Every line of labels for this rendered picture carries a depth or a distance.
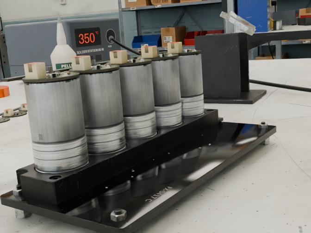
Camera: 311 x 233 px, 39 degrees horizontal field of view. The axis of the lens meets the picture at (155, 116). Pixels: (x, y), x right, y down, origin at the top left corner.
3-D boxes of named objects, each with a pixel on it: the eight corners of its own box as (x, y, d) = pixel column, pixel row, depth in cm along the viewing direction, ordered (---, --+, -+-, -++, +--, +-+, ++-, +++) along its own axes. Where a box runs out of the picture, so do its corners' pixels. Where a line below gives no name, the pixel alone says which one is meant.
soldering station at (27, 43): (125, 75, 72) (120, 16, 70) (74, 86, 63) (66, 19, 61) (64, 74, 81) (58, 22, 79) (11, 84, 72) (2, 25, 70)
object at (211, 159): (183, 132, 32) (182, 118, 32) (277, 142, 28) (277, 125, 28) (1, 218, 20) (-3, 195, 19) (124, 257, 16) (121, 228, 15)
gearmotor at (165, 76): (190, 133, 27) (185, 52, 26) (169, 144, 25) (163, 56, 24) (158, 130, 29) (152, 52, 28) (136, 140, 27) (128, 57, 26)
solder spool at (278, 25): (286, 29, 224) (285, 19, 223) (280, 30, 220) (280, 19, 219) (275, 29, 228) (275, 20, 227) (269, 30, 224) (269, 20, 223)
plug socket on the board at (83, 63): (95, 69, 21) (94, 54, 21) (83, 71, 20) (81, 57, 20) (83, 69, 21) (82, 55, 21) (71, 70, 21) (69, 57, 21)
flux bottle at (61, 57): (69, 94, 56) (60, 15, 54) (49, 94, 57) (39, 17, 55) (85, 89, 59) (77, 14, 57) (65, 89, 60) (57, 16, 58)
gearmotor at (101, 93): (137, 159, 23) (128, 62, 22) (106, 174, 21) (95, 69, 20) (102, 154, 24) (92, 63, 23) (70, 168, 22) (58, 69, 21)
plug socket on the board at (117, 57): (131, 62, 23) (129, 49, 23) (121, 64, 23) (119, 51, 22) (119, 62, 24) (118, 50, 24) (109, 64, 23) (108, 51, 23)
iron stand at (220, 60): (228, 138, 43) (285, 55, 39) (160, 88, 45) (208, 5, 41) (244, 124, 48) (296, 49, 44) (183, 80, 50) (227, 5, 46)
